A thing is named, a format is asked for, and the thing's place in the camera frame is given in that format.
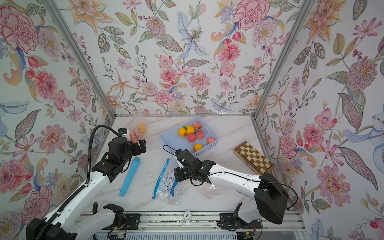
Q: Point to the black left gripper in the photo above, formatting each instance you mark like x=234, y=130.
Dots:
x=143, y=146

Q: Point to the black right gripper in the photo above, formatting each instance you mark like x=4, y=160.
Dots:
x=178, y=174

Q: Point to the clear pink-zipper zip bag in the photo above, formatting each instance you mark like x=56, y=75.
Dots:
x=139, y=118

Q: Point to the clear blue-zipper zip bag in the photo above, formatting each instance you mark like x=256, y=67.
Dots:
x=167, y=189

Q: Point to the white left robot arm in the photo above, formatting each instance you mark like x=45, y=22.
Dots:
x=62, y=223

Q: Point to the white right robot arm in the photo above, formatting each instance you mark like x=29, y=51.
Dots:
x=269, y=199

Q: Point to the yellow red peach rear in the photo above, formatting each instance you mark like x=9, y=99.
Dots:
x=197, y=147

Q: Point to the crumpled clear pink bag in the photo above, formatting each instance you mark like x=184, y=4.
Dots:
x=211, y=191

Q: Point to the red peach with green stem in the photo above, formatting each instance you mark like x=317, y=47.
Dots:
x=200, y=135

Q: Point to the yellow peach in basket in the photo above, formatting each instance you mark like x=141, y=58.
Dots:
x=182, y=132

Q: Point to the pink peach in basket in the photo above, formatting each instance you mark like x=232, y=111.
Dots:
x=197, y=126

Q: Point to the blue toy microphone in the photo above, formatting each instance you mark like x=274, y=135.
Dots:
x=134, y=166

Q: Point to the light blue perforated basket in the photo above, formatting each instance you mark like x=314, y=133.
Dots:
x=173, y=141

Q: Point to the wooden chessboard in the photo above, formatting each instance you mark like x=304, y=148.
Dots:
x=254, y=159

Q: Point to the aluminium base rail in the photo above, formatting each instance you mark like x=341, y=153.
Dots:
x=203, y=226

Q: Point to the aluminium left corner post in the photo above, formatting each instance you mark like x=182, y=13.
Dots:
x=68, y=36

